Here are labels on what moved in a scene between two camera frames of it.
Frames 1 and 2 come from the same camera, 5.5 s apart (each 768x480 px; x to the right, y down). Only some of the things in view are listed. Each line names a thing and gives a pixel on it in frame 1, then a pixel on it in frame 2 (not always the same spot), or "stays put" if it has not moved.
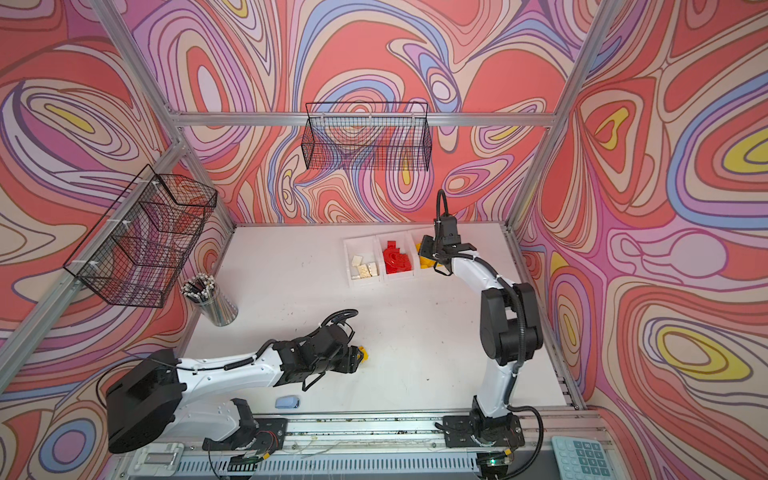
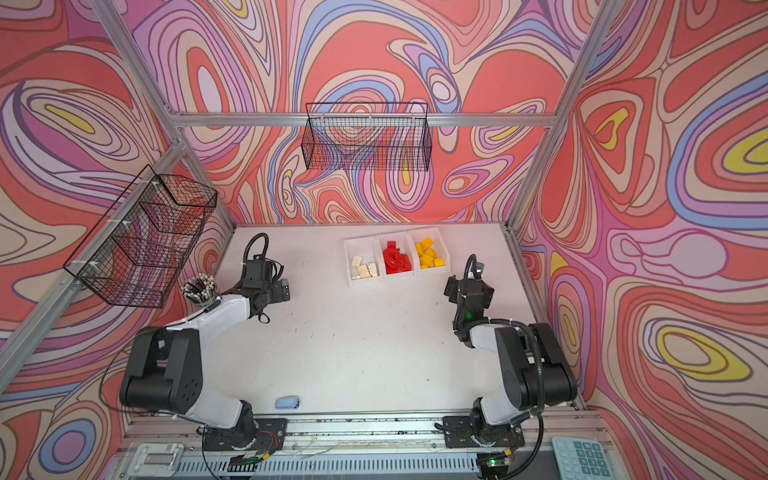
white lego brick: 364,271 stays put
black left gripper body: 345,362 to 273,292
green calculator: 579,459 stays put
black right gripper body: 430,247 to 453,286
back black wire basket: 368,136 stays put
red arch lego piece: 394,261 stays put
